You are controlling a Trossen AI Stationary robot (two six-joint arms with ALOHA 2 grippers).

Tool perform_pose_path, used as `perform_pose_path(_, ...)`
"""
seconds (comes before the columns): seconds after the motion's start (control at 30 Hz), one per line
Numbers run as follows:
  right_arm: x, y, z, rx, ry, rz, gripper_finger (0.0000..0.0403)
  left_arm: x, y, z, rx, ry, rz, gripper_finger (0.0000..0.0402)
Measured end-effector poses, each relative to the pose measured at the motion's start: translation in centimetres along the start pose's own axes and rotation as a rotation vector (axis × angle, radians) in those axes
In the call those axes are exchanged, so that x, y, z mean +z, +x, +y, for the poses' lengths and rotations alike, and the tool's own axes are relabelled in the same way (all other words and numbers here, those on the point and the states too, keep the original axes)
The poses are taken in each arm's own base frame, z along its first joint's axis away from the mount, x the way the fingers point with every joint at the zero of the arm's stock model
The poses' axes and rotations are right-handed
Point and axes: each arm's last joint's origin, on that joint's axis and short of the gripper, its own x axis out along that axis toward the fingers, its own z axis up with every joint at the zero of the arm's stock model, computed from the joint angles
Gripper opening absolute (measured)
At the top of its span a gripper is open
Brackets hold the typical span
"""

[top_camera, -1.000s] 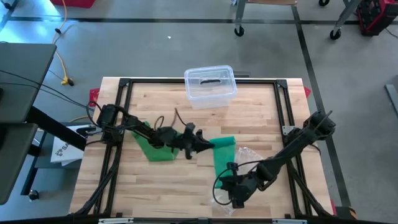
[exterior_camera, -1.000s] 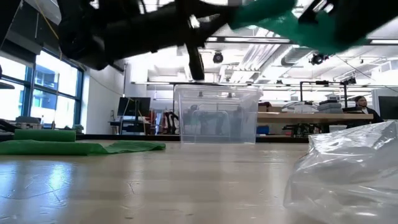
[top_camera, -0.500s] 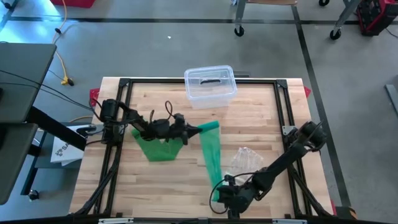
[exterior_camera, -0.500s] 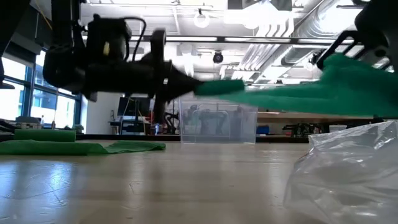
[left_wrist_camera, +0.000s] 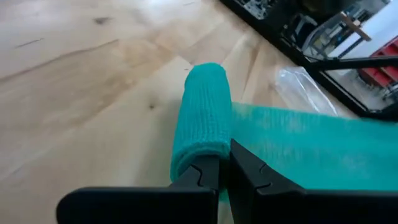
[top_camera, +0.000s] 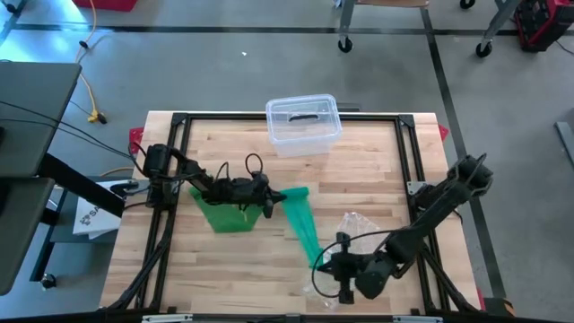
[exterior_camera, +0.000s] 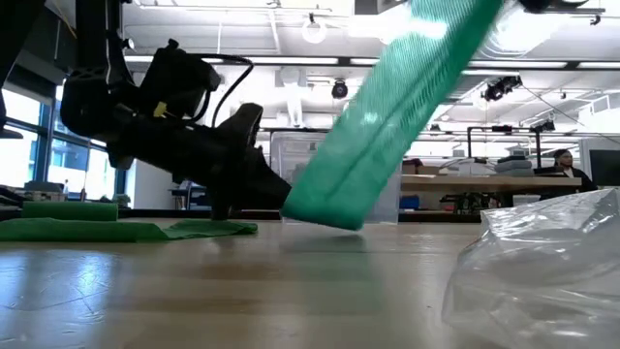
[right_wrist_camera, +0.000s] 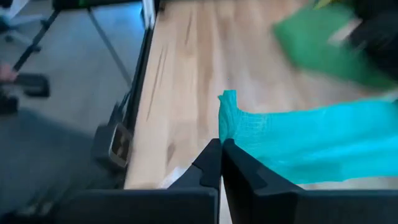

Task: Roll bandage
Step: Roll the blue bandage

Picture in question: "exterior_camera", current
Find black background gantry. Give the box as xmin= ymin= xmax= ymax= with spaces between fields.
xmin=466 ymin=123 xmax=544 ymax=170

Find black ceiling spotlights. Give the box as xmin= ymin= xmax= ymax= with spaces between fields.
xmin=480 ymin=74 xmax=524 ymax=103

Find teal elastic bandage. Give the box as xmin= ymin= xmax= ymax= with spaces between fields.
xmin=279 ymin=0 xmax=506 ymax=233

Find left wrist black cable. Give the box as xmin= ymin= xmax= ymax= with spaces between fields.
xmin=191 ymin=51 xmax=256 ymax=130

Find clear plastic storage box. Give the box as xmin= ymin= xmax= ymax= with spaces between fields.
xmin=268 ymin=129 xmax=404 ymax=225

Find black monitor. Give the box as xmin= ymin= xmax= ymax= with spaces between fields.
xmin=587 ymin=148 xmax=620 ymax=188

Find white ring lamp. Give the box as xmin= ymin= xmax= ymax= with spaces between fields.
xmin=300 ymin=13 xmax=329 ymax=46

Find clear plastic bag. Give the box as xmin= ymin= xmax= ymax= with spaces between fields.
xmin=440 ymin=186 xmax=620 ymax=349

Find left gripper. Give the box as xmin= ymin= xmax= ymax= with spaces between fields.
xmin=105 ymin=101 xmax=294 ymax=222

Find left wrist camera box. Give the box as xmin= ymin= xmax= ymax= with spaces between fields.
xmin=138 ymin=38 xmax=223 ymax=125

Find green elastic bandage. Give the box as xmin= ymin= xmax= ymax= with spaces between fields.
xmin=0 ymin=200 xmax=260 ymax=244

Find long ceiling light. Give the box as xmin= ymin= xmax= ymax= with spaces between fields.
xmin=123 ymin=54 xmax=340 ymax=67

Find person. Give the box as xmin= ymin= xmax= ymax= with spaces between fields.
xmin=539 ymin=147 xmax=601 ymax=201

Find wooden background table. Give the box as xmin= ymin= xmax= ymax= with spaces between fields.
xmin=400 ymin=174 xmax=583 ymax=193

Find black ceiling camera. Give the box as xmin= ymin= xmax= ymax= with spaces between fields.
xmin=330 ymin=79 xmax=350 ymax=101

